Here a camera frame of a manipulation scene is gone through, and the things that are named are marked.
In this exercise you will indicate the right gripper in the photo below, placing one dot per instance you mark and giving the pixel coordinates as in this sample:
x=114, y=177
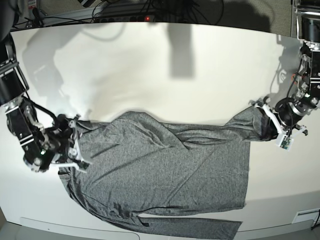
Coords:
x=53, y=144

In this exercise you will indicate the white label plate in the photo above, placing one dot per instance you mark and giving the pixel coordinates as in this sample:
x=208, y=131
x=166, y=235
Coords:
x=307, y=215

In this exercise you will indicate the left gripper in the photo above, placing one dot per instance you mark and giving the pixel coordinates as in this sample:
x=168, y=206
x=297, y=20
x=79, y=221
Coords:
x=285, y=115

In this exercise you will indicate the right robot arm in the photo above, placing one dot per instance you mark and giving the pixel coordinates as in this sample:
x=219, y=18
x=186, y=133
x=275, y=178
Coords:
x=46, y=139

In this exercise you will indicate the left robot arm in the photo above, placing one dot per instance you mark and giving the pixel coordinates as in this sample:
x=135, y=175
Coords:
x=303, y=94

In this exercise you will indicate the white power strip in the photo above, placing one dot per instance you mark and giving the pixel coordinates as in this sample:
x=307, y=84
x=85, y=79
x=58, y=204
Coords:
x=129, y=18

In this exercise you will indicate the grey long-sleeve T-shirt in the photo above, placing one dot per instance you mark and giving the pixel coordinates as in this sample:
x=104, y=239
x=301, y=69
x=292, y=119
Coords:
x=156, y=178

